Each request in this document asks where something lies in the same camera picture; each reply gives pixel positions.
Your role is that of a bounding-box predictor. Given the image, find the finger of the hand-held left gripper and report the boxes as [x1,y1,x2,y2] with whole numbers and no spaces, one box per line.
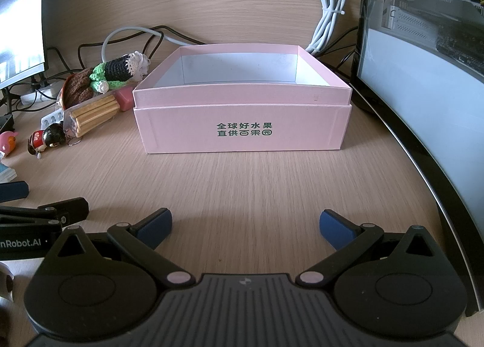
[0,197,90,233]
[0,180,30,201]

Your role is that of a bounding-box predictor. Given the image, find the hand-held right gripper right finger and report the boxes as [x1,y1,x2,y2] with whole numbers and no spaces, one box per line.
[296,209,445,288]

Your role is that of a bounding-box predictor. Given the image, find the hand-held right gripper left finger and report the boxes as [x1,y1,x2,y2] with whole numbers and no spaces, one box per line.
[45,208,195,289]

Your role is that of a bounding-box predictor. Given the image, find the pink cardboard box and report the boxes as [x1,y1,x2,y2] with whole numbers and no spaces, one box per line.
[132,43,353,154]

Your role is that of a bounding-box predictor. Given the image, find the pink toy figure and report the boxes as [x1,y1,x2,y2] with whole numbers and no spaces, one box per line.
[0,130,19,159]

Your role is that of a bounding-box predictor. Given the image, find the small white perforated strip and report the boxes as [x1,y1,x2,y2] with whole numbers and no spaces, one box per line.
[40,109,67,129]

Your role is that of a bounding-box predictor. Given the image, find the clear pack of biscuit sticks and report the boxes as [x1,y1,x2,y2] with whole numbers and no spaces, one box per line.
[63,94,122,139]

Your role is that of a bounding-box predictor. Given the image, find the white power strip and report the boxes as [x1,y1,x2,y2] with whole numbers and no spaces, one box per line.
[20,79,68,104]

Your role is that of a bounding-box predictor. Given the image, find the brown crochet pouch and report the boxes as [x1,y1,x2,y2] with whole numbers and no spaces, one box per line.
[60,69,96,110]

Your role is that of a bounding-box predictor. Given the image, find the pink eraser block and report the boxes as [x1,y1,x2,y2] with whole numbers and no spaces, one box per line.
[113,87,136,111]

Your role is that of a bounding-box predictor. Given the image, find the green black crochet doll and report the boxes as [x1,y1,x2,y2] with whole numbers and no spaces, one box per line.
[89,51,150,92]

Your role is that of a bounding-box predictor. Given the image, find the black computer monitor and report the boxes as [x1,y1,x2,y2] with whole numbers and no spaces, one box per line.
[0,0,50,90]

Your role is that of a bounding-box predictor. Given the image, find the black-haired doll keychain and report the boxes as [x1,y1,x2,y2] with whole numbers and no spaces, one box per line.
[27,122,82,160]

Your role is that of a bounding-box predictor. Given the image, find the black cable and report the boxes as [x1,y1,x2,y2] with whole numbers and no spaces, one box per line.
[317,25,361,82]
[0,46,78,115]
[77,25,208,69]

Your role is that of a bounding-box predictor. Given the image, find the grey cable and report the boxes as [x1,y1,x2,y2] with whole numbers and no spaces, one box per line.
[101,25,207,64]

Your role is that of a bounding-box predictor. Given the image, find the white coiled cable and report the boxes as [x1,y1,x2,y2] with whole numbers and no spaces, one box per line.
[305,0,348,56]

